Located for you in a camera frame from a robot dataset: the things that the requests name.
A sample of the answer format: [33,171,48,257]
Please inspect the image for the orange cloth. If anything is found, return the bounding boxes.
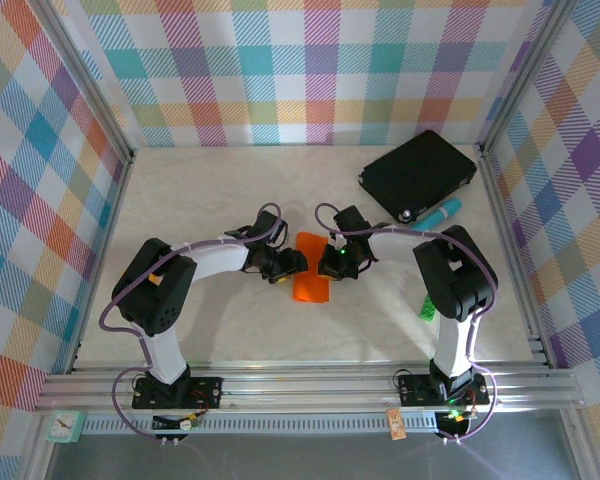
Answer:
[290,231,334,305]

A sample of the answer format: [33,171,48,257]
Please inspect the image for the teal cylindrical tube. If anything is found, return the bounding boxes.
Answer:
[410,196,466,232]

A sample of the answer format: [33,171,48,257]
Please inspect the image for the black zippered case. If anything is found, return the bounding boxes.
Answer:
[357,129,479,225]

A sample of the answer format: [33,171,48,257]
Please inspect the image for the small orange tag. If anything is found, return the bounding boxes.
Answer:
[385,407,406,441]

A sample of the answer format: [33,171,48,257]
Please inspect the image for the mint green alarm clock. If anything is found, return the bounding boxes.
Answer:
[44,409,84,445]

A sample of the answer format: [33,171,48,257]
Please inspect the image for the aluminium mounting rail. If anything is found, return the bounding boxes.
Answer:
[34,367,584,414]

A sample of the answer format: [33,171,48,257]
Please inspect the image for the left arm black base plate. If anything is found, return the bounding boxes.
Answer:
[131,375,225,411]

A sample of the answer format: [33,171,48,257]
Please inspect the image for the grey slotted cable duct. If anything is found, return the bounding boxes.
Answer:
[82,412,441,435]

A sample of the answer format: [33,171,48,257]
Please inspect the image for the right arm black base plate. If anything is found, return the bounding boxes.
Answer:
[397,372,491,407]

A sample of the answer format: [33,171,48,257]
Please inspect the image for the aluminium side rail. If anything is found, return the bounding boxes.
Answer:
[474,144,556,370]
[68,149,137,375]

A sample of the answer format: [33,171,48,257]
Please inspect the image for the small wired connector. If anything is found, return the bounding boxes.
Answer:
[442,407,476,425]
[152,410,204,432]

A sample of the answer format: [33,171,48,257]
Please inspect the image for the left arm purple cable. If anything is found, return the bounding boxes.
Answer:
[99,202,287,441]

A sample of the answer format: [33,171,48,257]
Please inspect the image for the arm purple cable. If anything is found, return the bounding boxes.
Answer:
[314,202,501,444]
[99,202,287,441]

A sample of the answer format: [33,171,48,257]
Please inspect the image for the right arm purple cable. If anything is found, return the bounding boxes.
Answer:
[314,202,501,444]

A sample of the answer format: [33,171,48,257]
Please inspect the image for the aluminium frame post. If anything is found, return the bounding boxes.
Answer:
[474,0,579,157]
[29,0,137,162]

